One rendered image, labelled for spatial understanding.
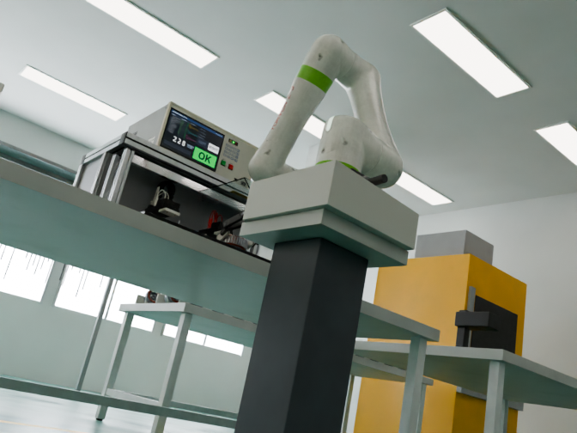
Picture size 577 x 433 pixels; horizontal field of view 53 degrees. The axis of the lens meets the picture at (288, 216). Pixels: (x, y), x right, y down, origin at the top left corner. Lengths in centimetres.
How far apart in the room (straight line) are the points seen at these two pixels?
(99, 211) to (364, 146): 76
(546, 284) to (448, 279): 191
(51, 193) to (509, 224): 662
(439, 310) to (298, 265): 415
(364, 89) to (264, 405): 105
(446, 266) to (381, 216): 420
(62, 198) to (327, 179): 72
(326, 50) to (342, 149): 44
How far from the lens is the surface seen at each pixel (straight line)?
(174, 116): 231
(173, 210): 212
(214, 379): 976
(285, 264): 148
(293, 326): 139
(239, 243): 210
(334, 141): 158
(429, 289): 566
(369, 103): 188
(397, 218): 148
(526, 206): 769
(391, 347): 324
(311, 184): 137
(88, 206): 167
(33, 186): 163
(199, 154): 232
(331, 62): 190
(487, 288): 570
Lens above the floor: 30
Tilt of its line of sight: 18 degrees up
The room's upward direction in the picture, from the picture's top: 12 degrees clockwise
